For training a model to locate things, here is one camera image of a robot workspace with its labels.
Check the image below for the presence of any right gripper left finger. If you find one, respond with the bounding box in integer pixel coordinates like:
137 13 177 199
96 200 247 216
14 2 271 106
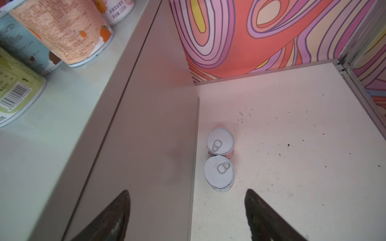
73 190 131 241

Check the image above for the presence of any blue white labelled can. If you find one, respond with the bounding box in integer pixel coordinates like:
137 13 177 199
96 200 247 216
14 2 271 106
1 11 63 76

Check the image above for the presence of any pink labelled can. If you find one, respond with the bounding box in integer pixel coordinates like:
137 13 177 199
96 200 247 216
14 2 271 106
92 0 135 26

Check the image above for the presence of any peach labelled can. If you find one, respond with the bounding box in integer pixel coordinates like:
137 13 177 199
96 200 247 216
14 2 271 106
3 0 114 67

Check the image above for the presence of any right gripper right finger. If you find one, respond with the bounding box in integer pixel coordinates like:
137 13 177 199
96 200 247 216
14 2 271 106
244 189 305 241

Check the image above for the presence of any can row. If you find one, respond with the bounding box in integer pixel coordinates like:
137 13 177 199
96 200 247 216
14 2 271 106
1 48 46 127
204 155 235 192
206 128 235 159

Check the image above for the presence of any can right row back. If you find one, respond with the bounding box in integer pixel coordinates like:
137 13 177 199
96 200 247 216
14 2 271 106
206 128 235 159

